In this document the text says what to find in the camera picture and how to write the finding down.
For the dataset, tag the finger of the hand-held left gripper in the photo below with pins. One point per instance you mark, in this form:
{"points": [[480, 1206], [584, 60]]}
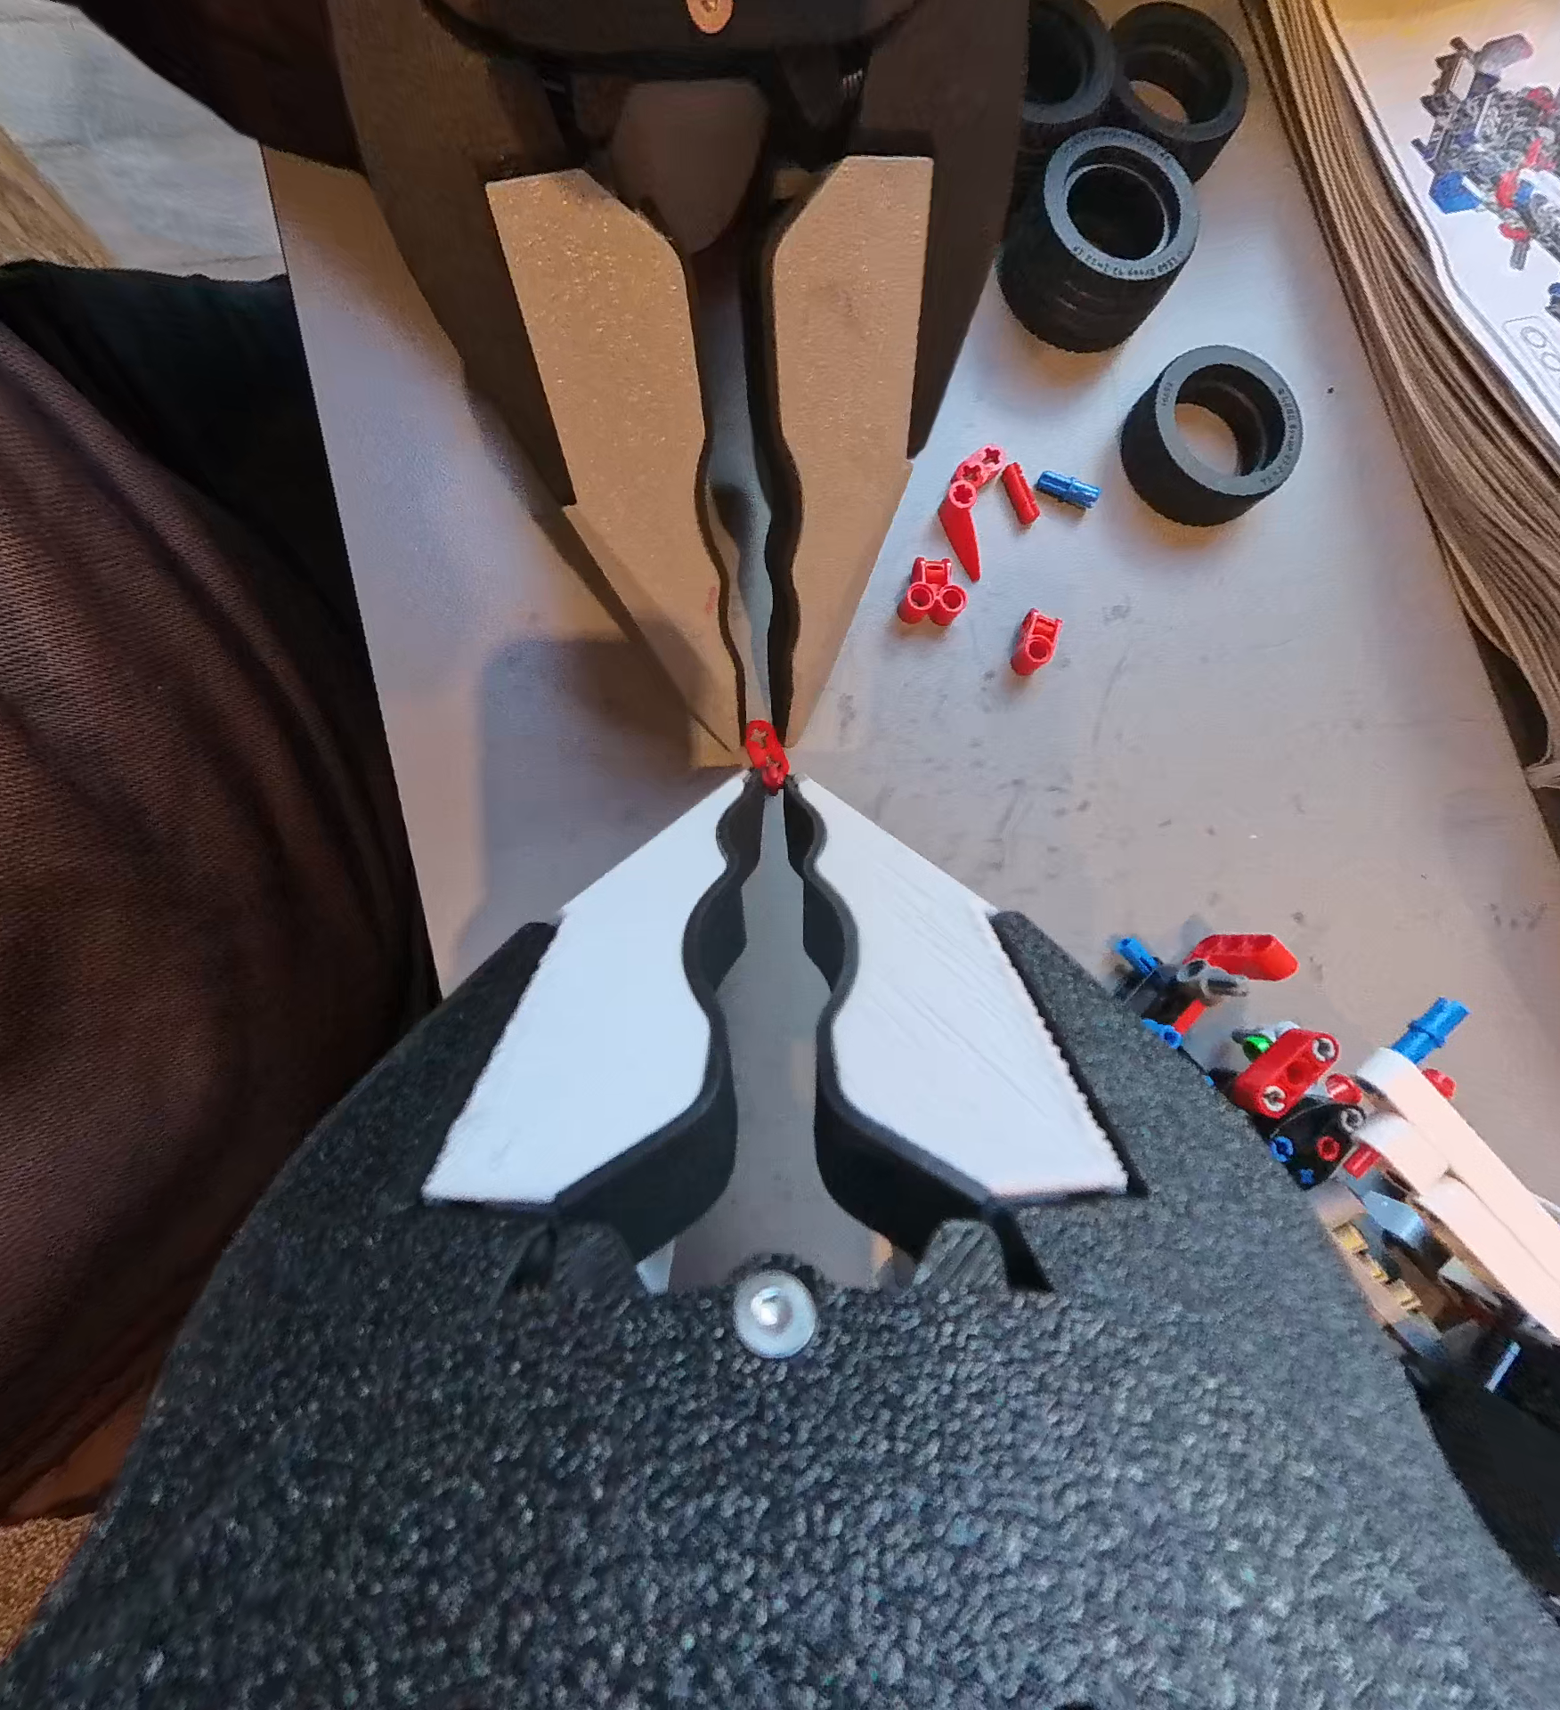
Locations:
{"points": [[594, 373], [860, 334]]}

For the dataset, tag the red two-hole connector block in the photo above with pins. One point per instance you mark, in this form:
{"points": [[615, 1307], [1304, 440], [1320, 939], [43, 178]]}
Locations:
{"points": [[1033, 642]]}

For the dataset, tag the black trousers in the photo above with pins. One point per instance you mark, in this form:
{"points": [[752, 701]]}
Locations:
{"points": [[233, 400]]}

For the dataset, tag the blue connector pin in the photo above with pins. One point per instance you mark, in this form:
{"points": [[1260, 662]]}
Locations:
{"points": [[1068, 488]]}

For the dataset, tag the toy car instruction booklet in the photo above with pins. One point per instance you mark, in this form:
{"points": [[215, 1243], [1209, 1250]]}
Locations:
{"points": [[1462, 468]]}

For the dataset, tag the person's brown shirt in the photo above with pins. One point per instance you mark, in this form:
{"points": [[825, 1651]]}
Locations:
{"points": [[125, 800]]}

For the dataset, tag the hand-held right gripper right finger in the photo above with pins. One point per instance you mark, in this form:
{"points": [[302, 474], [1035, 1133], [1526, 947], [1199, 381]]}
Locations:
{"points": [[967, 1056]]}

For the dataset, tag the red triple-hole connector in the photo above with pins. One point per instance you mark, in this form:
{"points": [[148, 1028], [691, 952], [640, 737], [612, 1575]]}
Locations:
{"points": [[929, 593]]}

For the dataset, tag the red pointed tooth piece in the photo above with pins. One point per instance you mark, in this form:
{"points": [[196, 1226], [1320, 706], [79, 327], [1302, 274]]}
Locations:
{"points": [[964, 534]]}

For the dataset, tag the person's left hand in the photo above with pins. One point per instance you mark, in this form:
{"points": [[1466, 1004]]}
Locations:
{"points": [[693, 160]]}

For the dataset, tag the grey desk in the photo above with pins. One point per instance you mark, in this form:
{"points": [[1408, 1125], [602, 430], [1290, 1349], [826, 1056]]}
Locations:
{"points": [[1195, 800]]}

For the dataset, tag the toy brick race car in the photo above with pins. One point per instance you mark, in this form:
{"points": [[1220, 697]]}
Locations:
{"points": [[1421, 1148]]}

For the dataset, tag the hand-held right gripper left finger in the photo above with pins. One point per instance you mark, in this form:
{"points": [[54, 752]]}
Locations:
{"points": [[565, 1070]]}

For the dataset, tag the black toy tyre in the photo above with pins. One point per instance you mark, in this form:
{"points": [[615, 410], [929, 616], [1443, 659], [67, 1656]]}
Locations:
{"points": [[1220, 93], [1039, 78], [1074, 312], [1167, 481]]}

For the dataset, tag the person's left forearm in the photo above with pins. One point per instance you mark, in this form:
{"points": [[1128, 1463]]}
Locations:
{"points": [[218, 67]]}

